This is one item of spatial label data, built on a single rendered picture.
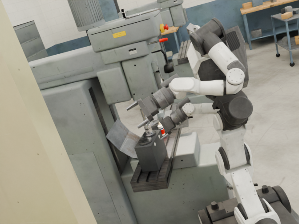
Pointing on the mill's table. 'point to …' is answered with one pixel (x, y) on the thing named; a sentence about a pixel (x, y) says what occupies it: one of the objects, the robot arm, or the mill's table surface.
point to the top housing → (125, 31)
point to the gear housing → (127, 52)
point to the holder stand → (151, 151)
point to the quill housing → (140, 77)
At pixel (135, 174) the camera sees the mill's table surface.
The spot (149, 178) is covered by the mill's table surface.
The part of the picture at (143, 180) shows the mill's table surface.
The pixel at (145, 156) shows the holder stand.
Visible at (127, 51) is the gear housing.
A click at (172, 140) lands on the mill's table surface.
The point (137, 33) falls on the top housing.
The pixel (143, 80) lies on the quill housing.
